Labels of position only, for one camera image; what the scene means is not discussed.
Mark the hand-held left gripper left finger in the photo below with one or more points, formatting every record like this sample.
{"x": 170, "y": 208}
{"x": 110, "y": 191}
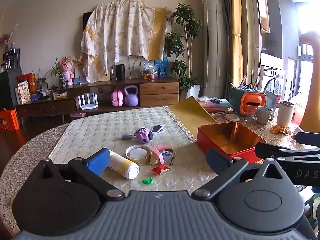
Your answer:
{"x": 98, "y": 161}

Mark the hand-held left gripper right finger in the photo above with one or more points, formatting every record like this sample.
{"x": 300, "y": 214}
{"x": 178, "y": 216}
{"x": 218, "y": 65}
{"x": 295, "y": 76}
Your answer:
{"x": 217, "y": 161}

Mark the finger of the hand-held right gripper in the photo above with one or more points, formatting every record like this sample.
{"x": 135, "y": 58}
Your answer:
{"x": 308, "y": 138}
{"x": 272, "y": 150}

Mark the white yellow bottle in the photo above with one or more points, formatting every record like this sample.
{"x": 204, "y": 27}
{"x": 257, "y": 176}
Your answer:
{"x": 122, "y": 165}

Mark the red tin box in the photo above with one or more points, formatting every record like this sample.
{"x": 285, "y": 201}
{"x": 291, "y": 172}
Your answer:
{"x": 230, "y": 135}

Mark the purple toy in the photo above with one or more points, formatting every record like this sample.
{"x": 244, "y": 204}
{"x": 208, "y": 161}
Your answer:
{"x": 142, "y": 135}

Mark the clear packet blue label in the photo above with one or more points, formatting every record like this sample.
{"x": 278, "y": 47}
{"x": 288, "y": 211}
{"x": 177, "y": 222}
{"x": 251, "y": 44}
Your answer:
{"x": 166, "y": 153}

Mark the small green cap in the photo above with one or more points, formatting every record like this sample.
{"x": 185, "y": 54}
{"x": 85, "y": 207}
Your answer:
{"x": 147, "y": 180}

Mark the pink pen-shaped toy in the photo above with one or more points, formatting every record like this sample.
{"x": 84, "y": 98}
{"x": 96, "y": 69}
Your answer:
{"x": 162, "y": 146}

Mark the red wrapper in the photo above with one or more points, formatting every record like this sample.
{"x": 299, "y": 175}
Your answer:
{"x": 160, "y": 169}

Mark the small pink box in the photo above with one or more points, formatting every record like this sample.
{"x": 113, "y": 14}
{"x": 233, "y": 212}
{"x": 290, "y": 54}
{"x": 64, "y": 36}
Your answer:
{"x": 158, "y": 155}

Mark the white sunglasses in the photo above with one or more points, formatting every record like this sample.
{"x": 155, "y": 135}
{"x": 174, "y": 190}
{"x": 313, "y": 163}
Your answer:
{"x": 157, "y": 129}

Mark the orange snack wrapper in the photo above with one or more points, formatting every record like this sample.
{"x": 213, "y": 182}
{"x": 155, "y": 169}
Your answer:
{"x": 281, "y": 130}

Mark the pink plastic container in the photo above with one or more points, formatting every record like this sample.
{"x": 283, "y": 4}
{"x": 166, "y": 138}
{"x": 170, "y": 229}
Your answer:
{"x": 299, "y": 113}

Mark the cream quilted table mat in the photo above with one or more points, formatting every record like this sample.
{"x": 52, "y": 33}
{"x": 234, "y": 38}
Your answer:
{"x": 100, "y": 130}

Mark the pale green mug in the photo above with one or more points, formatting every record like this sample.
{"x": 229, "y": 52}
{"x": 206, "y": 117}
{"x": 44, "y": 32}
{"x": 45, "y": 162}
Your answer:
{"x": 263, "y": 116}

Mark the clear drinking glass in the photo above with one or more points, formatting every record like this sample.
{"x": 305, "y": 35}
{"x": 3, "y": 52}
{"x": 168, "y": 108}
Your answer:
{"x": 249, "y": 113}

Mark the orange green storage box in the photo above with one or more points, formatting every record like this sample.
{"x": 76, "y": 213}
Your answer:
{"x": 250, "y": 100}

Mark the stack of colourful folders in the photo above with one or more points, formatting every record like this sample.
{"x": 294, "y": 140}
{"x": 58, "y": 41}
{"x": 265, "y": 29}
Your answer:
{"x": 212, "y": 106}

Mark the white router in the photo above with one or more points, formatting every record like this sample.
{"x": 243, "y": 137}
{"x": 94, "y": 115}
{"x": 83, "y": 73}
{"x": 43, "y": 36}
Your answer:
{"x": 87, "y": 105}

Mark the tan chair back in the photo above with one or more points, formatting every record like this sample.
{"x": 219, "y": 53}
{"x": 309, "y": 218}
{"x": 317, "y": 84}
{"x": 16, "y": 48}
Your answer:
{"x": 310, "y": 80}

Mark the small black pouch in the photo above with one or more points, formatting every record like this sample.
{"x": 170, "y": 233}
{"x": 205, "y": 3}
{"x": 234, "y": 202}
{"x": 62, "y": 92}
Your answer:
{"x": 215, "y": 101}

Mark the pink toy suitcase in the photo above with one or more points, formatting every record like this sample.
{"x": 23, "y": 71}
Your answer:
{"x": 117, "y": 99}

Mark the white washing machine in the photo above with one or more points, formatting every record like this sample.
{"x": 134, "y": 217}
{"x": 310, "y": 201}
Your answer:
{"x": 271, "y": 85}

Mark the purple kettlebell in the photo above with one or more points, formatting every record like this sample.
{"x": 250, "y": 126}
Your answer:
{"x": 131, "y": 99}

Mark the pink tube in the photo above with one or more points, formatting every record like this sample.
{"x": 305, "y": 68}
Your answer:
{"x": 242, "y": 81}

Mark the pale wooden stick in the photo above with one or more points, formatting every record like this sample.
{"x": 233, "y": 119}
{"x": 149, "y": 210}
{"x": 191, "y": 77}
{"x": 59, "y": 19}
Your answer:
{"x": 233, "y": 85}

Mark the small cardboard box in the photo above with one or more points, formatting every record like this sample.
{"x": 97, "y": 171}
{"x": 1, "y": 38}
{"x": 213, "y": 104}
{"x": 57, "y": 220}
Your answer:
{"x": 60, "y": 95}

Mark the small plant striped pot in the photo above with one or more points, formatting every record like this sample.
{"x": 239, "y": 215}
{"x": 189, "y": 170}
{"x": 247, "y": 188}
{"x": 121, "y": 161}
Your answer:
{"x": 62, "y": 82}

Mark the wooden television cabinet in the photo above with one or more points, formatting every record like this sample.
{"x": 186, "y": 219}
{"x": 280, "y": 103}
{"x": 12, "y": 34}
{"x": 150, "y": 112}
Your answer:
{"x": 160, "y": 95}

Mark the small blue toy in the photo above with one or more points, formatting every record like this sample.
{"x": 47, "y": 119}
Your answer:
{"x": 36, "y": 97}

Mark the black cylinder speaker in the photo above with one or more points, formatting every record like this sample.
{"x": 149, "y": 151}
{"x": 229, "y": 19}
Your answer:
{"x": 120, "y": 72}

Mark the pink plush doll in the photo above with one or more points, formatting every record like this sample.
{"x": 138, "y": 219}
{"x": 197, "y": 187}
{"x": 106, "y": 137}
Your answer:
{"x": 67, "y": 68}

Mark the orange gift bag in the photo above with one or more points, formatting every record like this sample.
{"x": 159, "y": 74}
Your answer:
{"x": 8, "y": 120}

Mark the small green plant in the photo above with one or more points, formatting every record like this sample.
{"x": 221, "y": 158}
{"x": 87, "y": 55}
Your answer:
{"x": 41, "y": 80}

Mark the white printed snack box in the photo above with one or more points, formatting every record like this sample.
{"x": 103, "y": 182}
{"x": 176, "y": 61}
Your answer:
{"x": 24, "y": 92}

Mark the white rounded appliance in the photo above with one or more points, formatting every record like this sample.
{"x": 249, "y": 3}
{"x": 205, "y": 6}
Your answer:
{"x": 132, "y": 65}

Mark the clear bag of fruit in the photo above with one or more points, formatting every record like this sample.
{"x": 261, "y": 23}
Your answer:
{"x": 148, "y": 70}

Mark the orange red box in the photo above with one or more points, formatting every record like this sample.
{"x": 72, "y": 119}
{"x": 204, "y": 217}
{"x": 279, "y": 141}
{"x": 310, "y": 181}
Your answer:
{"x": 31, "y": 82}

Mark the blue photo box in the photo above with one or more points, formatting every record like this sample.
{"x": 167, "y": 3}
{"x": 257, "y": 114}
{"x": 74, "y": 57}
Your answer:
{"x": 161, "y": 67}

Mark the black mini fridge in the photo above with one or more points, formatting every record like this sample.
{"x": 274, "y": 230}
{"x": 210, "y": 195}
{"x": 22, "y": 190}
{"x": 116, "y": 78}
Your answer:
{"x": 8, "y": 87}

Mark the standing air conditioner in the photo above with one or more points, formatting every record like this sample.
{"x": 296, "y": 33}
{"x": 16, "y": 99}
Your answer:
{"x": 215, "y": 42}

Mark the gold curtain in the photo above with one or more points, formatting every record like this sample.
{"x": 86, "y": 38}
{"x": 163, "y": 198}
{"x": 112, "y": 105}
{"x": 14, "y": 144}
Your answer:
{"x": 236, "y": 30}

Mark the floral cloth-covered tv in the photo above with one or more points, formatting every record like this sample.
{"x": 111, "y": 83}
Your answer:
{"x": 125, "y": 30}

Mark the black coffee machine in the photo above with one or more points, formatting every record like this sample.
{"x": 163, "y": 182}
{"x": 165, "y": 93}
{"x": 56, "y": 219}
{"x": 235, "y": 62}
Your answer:
{"x": 11, "y": 58}

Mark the potted tree white pot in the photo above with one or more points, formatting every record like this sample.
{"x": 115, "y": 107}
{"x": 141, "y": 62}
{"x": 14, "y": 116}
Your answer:
{"x": 185, "y": 25}

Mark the black television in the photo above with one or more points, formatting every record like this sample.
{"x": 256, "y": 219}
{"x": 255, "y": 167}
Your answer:
{"x": 87, "y": 18}

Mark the dried flower decoration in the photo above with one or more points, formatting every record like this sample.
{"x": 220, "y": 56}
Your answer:
{"x": 8, "y": 38}

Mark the wooden wall cabinet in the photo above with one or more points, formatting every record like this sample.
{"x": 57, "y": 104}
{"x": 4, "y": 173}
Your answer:
{"x": 263, "y": 5}

